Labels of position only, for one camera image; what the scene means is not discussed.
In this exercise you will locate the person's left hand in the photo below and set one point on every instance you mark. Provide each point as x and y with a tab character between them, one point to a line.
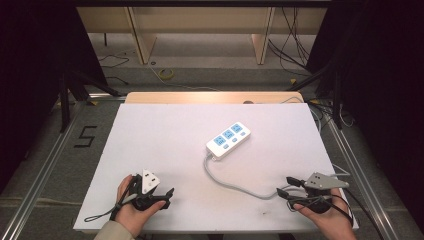
128	215

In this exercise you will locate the black curtain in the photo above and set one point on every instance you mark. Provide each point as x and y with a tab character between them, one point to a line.
33	66
383	83

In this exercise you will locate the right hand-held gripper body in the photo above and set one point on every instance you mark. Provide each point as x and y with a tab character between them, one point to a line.
321	181

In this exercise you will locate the person's right hand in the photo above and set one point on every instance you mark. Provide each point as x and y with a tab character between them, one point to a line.
336	223

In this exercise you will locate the black metal stand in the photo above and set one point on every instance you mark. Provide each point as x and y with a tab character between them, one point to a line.
337	100
65	100

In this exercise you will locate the yellow tape roll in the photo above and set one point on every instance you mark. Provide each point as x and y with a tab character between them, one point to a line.
166	73

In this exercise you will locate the white table cover board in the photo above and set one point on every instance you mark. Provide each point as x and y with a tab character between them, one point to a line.
166	150

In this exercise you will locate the light wooden shelf unit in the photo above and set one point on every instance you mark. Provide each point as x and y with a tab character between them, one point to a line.
200	20

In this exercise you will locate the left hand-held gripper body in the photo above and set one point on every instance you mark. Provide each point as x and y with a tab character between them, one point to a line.
149	182

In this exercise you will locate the white power strip blue sockets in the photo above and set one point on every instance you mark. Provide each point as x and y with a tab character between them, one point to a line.
228	141

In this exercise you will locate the aluminium frame rail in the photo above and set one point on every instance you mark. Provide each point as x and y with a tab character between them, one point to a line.
106	96
363	183
40	180

